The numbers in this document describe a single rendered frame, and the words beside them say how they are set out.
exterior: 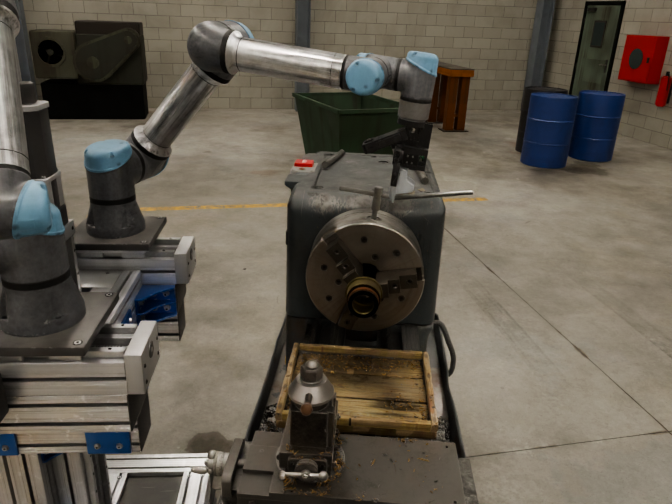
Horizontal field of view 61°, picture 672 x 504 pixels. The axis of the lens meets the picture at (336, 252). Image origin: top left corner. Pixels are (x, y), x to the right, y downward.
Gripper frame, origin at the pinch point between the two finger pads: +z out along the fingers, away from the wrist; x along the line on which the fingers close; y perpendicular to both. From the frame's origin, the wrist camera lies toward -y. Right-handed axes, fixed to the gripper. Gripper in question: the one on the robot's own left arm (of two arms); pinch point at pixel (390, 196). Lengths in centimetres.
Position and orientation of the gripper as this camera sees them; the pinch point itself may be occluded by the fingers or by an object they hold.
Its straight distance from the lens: 148.6
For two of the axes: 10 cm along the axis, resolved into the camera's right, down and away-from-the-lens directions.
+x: 1.6, -3.6, 9.2
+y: 9.8, 1.7, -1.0
